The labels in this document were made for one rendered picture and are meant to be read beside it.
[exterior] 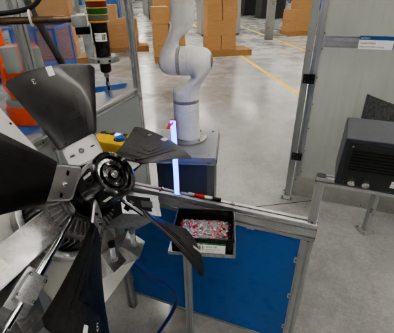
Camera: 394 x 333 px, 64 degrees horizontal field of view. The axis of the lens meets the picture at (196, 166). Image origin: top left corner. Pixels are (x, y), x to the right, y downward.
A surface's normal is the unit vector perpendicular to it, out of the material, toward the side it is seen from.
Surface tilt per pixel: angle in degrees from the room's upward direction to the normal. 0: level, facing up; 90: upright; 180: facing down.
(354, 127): 15
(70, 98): 41
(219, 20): 90
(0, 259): 50
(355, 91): 90
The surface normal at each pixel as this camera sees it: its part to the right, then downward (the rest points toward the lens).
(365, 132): -0.11, -0.72
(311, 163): -0.35, 0.47
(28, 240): 0.70, -0.44
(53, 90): 0.19, -0.30
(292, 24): 0.12, 0.49
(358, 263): -0.01, -0.87
